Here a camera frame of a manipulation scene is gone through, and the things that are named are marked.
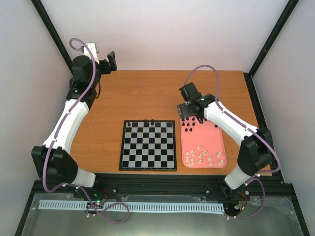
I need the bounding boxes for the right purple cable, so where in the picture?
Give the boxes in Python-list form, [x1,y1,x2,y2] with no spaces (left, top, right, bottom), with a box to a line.
[185,64,281,220]

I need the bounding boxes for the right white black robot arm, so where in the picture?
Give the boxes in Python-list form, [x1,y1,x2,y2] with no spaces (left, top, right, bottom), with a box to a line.
[177,83,280,190]

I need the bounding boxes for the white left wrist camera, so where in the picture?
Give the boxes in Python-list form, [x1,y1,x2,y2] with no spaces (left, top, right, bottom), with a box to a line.
[83,42,99,64]

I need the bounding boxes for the light blue slotted cable duct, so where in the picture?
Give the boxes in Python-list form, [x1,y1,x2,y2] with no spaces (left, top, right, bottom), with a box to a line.
[38,200,224,214]

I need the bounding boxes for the left black frame post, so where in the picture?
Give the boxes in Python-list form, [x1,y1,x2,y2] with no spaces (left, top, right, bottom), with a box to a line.
[31,0,73,74]

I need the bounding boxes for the right black frame post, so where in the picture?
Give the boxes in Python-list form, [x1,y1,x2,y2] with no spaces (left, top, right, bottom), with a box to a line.
[248,0,300,78]

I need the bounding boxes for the pink plastic tray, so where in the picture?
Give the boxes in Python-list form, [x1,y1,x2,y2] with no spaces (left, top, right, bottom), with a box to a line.
[181,117,227,168]

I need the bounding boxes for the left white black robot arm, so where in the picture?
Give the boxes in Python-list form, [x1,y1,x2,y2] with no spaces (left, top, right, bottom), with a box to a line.
[31,52,117,198]

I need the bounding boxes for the black white chess board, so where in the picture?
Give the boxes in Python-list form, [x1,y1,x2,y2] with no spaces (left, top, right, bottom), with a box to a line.
[119,120,177,171]

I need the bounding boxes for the black aluminium frame base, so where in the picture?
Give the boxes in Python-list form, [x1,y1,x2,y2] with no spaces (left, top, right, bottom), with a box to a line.
[31,172,296,205]

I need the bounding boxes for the black frame post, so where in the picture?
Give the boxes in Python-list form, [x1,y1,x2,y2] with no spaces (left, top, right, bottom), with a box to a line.
[31,0,73,74]
[248,0,300,78]

